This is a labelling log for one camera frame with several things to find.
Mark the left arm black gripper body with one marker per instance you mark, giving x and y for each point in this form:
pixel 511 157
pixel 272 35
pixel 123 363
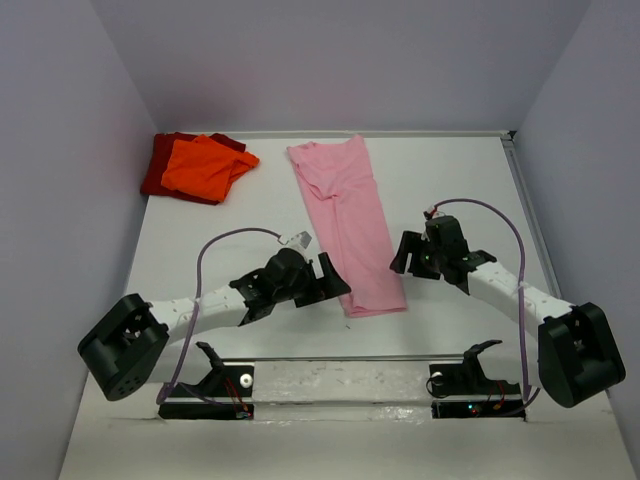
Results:
pixel 296 291

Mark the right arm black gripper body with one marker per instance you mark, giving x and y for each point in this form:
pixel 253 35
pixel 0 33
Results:
pixel 430 261

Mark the pink t shirt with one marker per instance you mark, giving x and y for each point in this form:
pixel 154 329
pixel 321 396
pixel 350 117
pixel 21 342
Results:
pixel 341 197

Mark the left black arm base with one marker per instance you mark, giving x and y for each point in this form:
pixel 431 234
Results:
pixel 223 394

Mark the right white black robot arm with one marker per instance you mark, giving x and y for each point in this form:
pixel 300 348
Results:
pixel 577 355

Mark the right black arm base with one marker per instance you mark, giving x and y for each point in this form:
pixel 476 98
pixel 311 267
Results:
pixel 461 390

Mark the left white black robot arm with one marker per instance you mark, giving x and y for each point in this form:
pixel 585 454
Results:
pixel 121 351

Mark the orange folded t shirt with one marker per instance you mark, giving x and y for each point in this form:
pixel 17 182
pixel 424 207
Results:
pixel 205 168

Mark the dark red folded t shirt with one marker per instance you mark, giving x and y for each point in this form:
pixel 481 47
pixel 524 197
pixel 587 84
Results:
pixel 162 149

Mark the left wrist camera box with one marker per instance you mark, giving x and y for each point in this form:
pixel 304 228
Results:
pixel 299 241

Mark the aluminium table edge rail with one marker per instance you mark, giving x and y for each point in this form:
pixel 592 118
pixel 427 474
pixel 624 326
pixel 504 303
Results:
pixel 540 225

